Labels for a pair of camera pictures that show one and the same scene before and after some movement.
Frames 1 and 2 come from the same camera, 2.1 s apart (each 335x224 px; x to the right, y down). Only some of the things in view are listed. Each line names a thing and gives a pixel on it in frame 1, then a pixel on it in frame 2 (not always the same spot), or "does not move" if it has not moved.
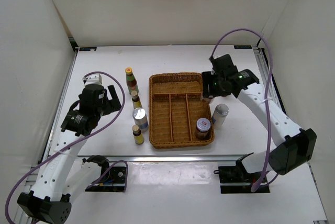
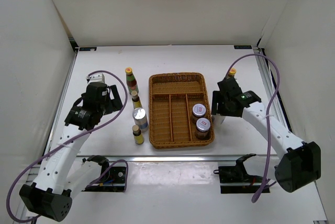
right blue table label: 242,46 does not move
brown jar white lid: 203,126 does not move
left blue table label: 87,48 does not move
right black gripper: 207,77 → 218,98
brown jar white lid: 207,100 → 199,110
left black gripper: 112,104 does not move
